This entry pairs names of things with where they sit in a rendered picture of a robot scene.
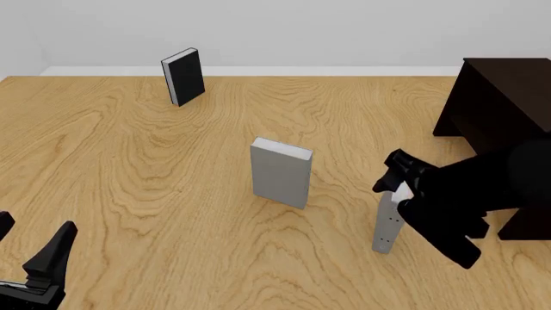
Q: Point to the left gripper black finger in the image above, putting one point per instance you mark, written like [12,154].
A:
[5,224]
[51,258]

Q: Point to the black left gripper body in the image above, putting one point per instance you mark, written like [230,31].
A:
[26,298]

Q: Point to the dark brown wooden cabinet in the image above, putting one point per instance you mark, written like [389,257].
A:
[495,97]

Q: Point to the black hardcover book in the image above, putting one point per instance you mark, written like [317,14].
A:
[188,77]

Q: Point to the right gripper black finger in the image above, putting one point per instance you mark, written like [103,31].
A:
[398,168]
[447,239]

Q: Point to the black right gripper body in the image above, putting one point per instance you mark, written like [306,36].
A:
[443,200]

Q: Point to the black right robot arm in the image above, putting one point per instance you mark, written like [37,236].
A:
[508,181]

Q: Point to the thin grey book with dots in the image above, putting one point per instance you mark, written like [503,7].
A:
[385,227]

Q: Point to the wide grey hardcover book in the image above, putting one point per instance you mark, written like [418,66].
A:
[280,177]

